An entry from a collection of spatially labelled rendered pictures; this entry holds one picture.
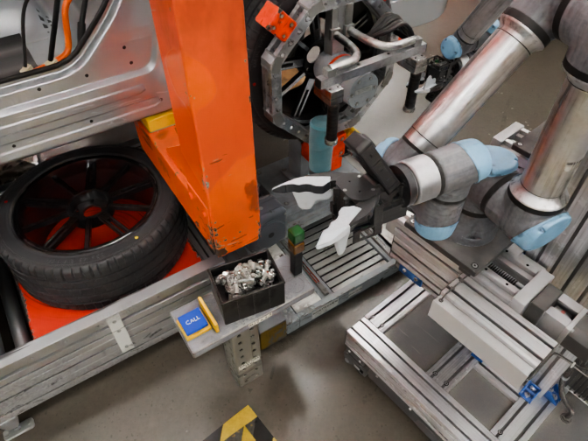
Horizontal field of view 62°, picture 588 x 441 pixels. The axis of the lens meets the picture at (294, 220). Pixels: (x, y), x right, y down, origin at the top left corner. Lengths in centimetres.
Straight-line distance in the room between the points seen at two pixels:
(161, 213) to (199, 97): 68
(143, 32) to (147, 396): 126
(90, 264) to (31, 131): 45
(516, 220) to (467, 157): 32
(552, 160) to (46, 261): 146
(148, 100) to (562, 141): 129
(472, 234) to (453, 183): 47
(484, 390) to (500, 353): 56
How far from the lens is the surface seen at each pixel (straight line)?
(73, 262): 174
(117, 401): 201
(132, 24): 169
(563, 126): 99
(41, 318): 195
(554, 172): 105
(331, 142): 161
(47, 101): 171
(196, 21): 113
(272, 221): 187
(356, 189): 74
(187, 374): 199
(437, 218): 90
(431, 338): 184
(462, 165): 83
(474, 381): 180
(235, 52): 120
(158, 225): 176
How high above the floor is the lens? 175
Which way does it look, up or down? 47 degrees down
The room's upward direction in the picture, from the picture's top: straight up
